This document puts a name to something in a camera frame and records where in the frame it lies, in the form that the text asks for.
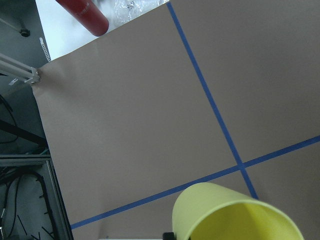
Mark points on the clear plastic bag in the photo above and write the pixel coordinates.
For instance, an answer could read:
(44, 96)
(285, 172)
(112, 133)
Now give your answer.
(120, 12)

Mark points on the yellow plastic cup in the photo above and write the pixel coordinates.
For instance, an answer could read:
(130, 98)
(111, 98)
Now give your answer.
(207, 211)

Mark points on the red cylinder bottle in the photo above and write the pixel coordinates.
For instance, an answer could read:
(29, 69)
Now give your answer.
(87, 14)

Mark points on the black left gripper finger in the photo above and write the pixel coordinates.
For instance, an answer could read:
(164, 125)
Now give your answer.
(168, 236)

